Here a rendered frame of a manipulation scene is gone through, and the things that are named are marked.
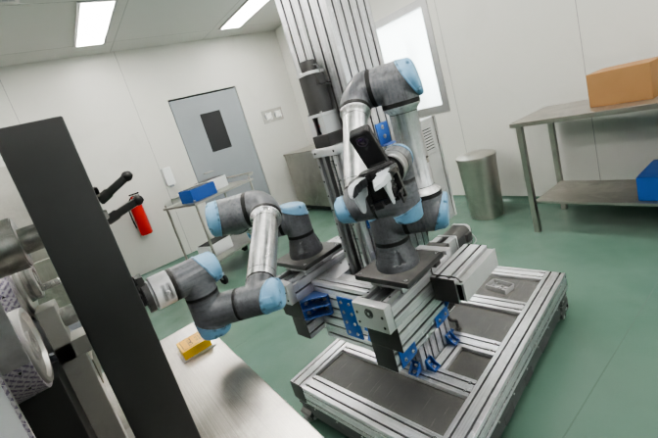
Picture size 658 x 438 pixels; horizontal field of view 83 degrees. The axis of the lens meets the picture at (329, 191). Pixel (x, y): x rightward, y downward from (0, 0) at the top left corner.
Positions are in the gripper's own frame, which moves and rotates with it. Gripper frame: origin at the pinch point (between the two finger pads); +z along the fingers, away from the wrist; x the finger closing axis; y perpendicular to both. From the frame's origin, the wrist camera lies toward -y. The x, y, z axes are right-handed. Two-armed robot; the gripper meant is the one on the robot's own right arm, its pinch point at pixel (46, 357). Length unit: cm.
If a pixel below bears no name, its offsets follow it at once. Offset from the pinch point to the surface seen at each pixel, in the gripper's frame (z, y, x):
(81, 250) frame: -13, 23, 49
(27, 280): -3.7, 16.5, 9.8
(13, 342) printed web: -1.3, 11.9, 24.5
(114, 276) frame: -14, 20, 49
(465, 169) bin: -304, -57, -120
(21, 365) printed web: -1.0, 8.5, 24.5
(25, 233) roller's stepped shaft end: -8.2, 25.2, 32.5
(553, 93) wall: -356, -10, -59
